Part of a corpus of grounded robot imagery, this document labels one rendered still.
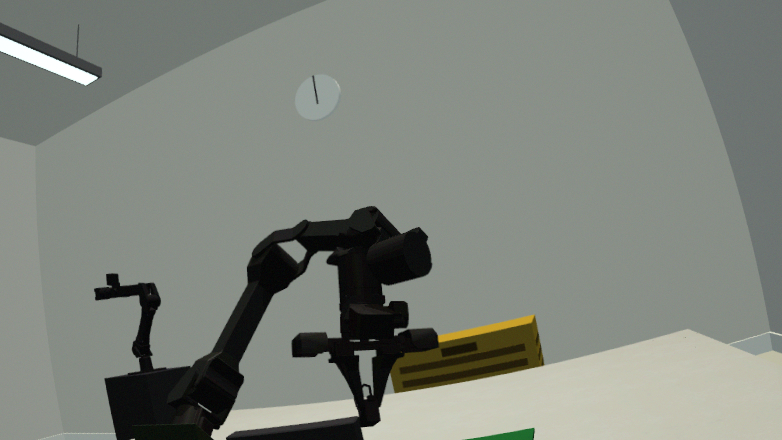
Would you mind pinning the green circuit board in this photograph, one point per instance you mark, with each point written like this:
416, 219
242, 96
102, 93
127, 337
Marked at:
525, 434

